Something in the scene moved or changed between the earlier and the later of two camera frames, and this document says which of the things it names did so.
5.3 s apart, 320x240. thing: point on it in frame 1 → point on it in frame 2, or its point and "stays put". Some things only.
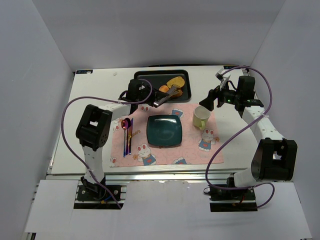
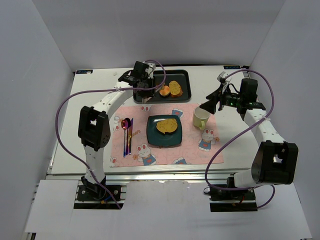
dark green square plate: [164, 130] stays put
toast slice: [178, 81] → [168, 126]
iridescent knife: [130, 134] stays put
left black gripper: [152, 100] → [144, 93]
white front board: [164, 210] stays put
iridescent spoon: [124, 125] stays put
